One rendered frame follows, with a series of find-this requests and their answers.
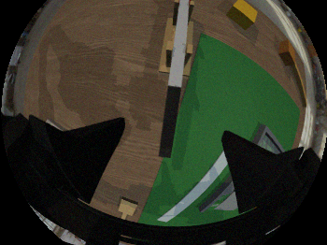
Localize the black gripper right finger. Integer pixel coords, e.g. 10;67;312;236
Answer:
221;130;304;213

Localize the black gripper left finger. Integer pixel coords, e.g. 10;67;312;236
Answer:
29;115;125;204

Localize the green flat mat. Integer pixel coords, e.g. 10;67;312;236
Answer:
137;34;300;226

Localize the yellow block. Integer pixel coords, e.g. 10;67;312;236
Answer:
226;0;258;30

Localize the grey flat bar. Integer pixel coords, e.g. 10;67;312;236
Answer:
158;151;228;222

